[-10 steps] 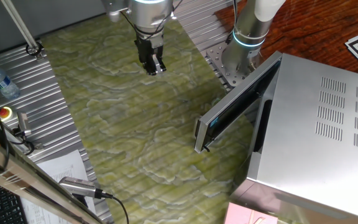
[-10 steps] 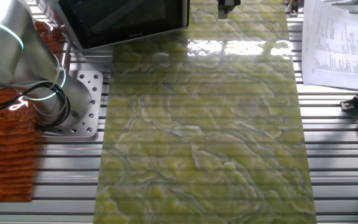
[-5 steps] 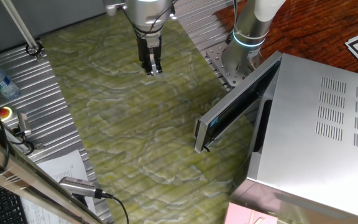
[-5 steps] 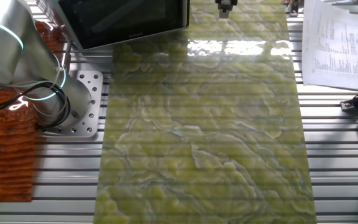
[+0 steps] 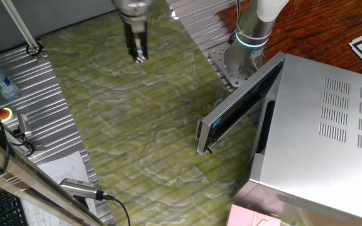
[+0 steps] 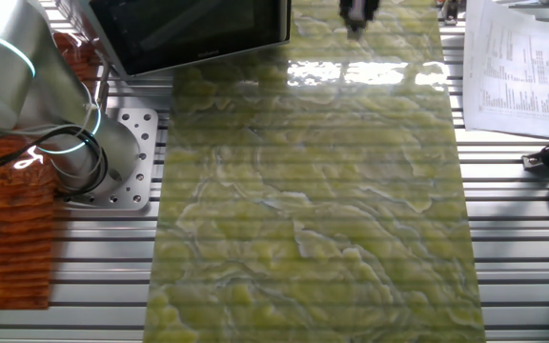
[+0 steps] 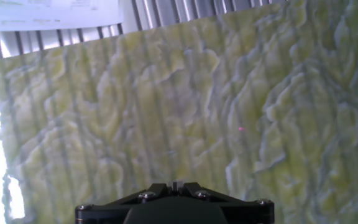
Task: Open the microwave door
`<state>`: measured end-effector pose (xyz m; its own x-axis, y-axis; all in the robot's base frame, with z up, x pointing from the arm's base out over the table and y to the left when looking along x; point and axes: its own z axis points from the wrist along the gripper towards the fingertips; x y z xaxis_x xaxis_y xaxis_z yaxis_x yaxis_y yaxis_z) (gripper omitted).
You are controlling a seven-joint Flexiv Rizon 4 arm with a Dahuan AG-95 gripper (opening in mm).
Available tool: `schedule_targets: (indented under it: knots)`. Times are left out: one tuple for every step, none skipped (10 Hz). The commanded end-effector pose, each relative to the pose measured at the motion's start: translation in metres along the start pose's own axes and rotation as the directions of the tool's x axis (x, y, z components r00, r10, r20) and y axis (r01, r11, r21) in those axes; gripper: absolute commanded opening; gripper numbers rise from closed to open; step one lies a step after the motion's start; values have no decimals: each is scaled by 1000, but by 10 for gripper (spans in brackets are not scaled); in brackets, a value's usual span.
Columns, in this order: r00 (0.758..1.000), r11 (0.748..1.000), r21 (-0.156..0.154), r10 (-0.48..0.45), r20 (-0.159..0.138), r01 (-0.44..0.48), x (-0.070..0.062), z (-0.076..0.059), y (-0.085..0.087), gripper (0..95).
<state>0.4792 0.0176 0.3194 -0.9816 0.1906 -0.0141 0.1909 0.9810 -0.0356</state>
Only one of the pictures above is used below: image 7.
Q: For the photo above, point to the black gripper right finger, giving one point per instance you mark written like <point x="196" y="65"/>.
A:
<point x="250" y="213"/>

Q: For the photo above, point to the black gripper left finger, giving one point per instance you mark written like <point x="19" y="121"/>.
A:
<point x="104" y="211"/>

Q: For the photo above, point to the green marble pattern mat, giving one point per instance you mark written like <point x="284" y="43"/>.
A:
<point x="197" y="109"/>

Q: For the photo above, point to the white printed paper sheet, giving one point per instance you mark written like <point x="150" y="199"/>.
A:
<point x="42" y="14"/>

